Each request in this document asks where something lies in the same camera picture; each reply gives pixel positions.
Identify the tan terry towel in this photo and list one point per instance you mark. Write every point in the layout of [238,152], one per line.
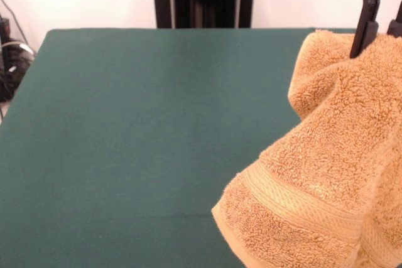
[329,155]

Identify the dark green table cloth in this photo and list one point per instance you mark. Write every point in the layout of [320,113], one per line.
[125,123]

